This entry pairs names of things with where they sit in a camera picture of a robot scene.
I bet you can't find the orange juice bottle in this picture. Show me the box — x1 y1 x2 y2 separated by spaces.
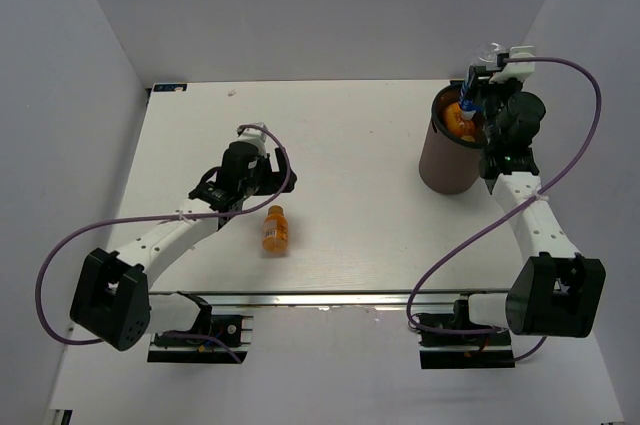
442 102 476 142

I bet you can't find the blue label water bottle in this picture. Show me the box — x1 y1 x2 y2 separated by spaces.
458 42 505 120

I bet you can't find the orange juice bottle label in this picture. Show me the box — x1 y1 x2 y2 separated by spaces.
262 205 289 254

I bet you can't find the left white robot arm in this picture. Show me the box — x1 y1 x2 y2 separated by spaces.
70 139 296 351

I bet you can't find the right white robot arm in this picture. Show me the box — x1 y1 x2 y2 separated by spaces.
451 65 606 344

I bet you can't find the brown cylindrical bin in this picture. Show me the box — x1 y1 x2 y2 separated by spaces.
418 81 485 195

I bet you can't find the blue label sticker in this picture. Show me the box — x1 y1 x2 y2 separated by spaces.
152 83 187 93

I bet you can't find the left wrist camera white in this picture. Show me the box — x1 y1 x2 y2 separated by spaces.
236 122 267 156

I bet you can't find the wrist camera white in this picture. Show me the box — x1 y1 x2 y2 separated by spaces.
489 46 536 84
236 122 267 156

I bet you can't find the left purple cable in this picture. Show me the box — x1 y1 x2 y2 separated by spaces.
34 123 292 364

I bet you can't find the purple cable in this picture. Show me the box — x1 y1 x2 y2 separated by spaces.
34 123 292 364
405 57 602 364

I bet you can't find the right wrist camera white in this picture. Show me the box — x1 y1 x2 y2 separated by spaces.
489 46 536 84

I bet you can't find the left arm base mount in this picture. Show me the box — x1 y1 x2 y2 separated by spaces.
147 293 253 365

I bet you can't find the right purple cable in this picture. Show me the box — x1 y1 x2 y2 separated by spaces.
405 57 602 364

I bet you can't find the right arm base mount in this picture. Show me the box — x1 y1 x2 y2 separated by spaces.
408 298 515 370

